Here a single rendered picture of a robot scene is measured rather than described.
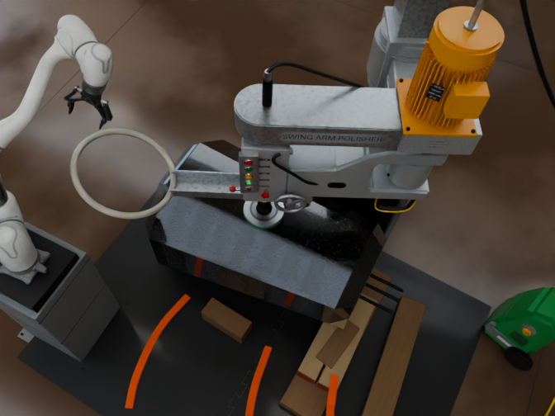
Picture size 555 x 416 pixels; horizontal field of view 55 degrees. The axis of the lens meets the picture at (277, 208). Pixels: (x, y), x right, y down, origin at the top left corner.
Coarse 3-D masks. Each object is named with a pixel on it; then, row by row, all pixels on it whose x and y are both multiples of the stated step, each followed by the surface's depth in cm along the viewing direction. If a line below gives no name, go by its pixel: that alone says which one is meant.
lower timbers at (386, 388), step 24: (384, 288) 340; (408, 312) 334; (408, 336) 326; (384, 360) 318; (408, 360) 318; (312, 384) 308; (384, 384) 311; (288, 408) 303; (312, 408) 301; (384, 408) 304
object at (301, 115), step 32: (256, 96) 209; (288, 96) 210; (320, 96) 210; (352, 96) 211; (384, 96) 211; (256, 128) 203; (288, 128) 203; (320, 128) 203; (352, 128) 203; (384, 128) 203; (480, 128) 204
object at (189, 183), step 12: (180, 180) 260; (192, 180) 261; (204, 180) 261; (216, 180) 262; (228, 180) 262; (180, 192) 253; (192, 192) 253; (204, 192) 253; (216, 192) 253; (228, 192) 253
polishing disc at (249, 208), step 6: (246, 204) 278; (252, 204) 278; (282, 204) 279; (246, 210) 276; (252, 210) 276; (276, 210) 277; (246, 216) 274; (252, 216) 274; (258, 216) 275; (264, 216) 275; (270, 216) 275; (276, 216) 275; (252, 222) 273; (258, 222) 273; (264, 222) 273; (270, 222) 273; (276, 222) 273
